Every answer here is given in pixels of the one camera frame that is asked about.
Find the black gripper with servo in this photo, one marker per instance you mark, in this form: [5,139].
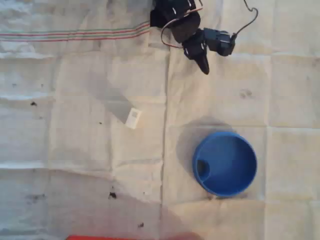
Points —
[195,53]

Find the small white yellow medicine box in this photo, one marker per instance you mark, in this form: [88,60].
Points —
[133,118]

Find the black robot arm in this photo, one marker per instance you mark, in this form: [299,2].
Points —
[182,22]

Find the blue plastic bowl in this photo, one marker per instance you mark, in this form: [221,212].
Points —
[225,180]

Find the red object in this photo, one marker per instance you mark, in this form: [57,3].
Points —
[100,238]

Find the white cloth with coloured stripes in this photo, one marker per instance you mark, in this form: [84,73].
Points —
[87,162]

